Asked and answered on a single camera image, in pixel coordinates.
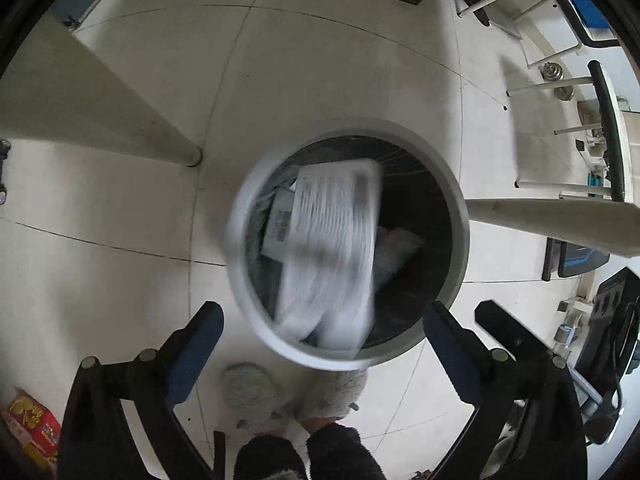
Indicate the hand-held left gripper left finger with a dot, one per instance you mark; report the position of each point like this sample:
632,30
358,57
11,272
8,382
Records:
197,345

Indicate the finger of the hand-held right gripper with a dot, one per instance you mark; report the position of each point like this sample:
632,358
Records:
505,325

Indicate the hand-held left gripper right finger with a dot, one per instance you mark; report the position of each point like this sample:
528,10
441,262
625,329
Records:
450,355

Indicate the white round trash bin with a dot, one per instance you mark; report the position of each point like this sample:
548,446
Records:
272,342

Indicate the white barcode box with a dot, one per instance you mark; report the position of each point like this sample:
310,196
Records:
280,225

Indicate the white printed leaflet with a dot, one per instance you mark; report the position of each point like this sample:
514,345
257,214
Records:
330,240

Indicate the black base with blue line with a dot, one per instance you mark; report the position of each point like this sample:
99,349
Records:
580,262

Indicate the grey fluffy slipper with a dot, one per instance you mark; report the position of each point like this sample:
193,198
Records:
330,395
250,392

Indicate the person's left leg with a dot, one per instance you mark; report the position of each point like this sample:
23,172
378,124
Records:
270,460

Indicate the person's leg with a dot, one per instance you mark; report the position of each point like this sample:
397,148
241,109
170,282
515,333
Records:
270,460
340,455

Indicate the person's right leg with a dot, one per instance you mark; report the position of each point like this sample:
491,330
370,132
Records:
340,455

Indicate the black bin liner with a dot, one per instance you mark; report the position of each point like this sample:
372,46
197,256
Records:
420,200

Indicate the red snack box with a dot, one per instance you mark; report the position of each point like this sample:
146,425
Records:
30,420

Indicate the white padded chair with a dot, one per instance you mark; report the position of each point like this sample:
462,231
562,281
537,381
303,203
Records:
607,110

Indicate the blue padded chair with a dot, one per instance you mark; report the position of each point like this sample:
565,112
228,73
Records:
585,5

